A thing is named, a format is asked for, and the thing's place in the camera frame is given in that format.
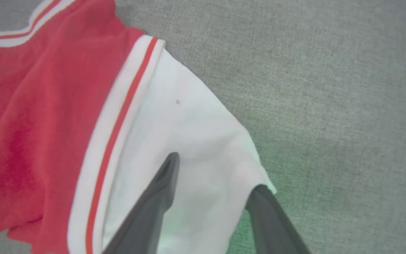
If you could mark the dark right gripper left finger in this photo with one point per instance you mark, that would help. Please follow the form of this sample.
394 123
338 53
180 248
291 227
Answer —
146 218

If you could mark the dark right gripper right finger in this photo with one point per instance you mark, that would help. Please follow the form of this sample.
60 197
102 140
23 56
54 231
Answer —
273 225

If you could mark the red and white garment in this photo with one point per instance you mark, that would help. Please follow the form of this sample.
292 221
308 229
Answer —
65 123

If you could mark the grey fabric sofa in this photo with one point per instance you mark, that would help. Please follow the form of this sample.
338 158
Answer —
330 88

